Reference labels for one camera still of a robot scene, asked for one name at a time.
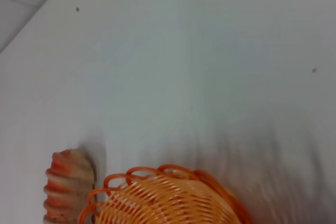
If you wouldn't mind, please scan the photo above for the orange cream striped bread roll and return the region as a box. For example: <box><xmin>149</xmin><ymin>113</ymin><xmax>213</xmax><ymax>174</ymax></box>
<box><xmin>43</xmin><ymin>148</ymin><xmax>96</xmax><ymax>224</ymax></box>

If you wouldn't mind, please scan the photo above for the orange woven plastic basket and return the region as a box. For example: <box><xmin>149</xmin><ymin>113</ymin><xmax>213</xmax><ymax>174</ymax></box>
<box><xmin>78</xmin><ymin>164</ymin><xmax>254</xmax><ymax>224</ymax></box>

